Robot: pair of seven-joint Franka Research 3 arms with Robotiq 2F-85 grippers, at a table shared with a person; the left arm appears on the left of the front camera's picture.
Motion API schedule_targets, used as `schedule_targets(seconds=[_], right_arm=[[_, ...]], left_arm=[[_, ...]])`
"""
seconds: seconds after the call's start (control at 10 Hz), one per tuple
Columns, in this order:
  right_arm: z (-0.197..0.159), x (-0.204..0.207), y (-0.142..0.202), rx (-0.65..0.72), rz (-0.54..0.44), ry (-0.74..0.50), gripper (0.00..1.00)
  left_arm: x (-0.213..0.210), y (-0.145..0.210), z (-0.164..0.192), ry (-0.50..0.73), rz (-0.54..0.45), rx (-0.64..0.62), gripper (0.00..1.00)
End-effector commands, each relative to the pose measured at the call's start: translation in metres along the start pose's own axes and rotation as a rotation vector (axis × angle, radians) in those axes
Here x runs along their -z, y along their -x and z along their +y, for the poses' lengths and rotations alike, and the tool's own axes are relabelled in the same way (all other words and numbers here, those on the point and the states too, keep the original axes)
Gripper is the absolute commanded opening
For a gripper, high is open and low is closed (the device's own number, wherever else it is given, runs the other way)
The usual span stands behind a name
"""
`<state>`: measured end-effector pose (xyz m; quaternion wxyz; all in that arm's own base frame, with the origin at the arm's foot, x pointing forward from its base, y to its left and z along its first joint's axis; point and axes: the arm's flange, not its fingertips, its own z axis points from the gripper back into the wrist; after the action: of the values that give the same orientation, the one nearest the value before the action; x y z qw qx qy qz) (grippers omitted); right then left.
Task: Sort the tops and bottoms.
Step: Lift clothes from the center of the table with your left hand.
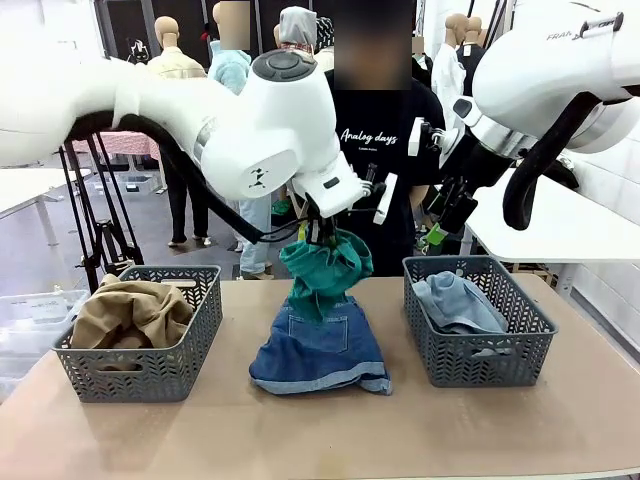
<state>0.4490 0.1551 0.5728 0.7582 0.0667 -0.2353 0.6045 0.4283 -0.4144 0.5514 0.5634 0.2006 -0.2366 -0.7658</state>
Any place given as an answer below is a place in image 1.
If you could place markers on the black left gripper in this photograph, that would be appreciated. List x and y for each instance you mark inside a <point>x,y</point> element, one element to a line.
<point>322,220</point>

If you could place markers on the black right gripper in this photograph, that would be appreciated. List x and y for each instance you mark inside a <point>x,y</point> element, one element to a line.
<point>475,167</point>

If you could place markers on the teal garment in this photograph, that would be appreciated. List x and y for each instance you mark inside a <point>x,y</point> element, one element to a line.
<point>325,270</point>

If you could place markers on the light blue denim shorts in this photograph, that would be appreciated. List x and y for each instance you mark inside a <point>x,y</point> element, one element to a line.
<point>460,305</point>

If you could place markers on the dark blue denim shorts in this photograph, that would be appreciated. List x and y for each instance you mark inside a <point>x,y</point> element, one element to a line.
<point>315,355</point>

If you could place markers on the tan garment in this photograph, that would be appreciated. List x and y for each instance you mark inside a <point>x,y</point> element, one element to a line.
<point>130,310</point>

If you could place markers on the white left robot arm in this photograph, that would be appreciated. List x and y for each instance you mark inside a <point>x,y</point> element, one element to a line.
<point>275,125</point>

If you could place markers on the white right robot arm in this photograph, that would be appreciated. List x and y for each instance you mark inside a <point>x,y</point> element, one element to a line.
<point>540,65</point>

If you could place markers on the person's left forearm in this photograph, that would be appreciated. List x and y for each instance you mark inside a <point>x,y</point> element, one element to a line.
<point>417,200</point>

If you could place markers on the person in black T-shirt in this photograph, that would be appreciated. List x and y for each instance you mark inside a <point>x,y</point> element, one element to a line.
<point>375,107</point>

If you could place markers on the mannequin in white shirt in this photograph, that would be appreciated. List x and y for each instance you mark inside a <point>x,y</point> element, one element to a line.
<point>447,80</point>

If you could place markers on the white table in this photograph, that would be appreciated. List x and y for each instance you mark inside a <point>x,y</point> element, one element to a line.
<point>30,185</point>
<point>575,230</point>

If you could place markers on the small mannequin in black top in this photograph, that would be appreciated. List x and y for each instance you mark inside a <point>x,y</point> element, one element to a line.
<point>420,70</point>

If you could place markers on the mannequin in black shirt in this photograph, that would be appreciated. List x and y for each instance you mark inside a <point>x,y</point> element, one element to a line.
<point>472,65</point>

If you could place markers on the grey plastic lattice basket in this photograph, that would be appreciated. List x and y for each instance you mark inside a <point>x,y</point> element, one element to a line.
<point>480,365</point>
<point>165,370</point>

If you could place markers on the mannequin in light blue fleece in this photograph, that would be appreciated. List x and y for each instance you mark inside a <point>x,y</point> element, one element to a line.
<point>230,70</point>

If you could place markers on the black tripod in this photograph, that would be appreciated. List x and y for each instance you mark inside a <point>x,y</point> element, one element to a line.
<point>112,245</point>

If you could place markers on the pink patterned cloth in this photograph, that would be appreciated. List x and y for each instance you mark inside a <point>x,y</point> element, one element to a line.
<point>125,142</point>

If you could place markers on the mannequin in cream jacket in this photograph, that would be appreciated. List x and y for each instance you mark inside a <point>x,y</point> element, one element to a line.
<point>167,35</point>

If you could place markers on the clear plastic storage box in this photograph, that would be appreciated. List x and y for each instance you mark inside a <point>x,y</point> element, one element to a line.
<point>35,320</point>

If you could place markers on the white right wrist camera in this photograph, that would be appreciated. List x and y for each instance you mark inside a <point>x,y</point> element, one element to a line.
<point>415,137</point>

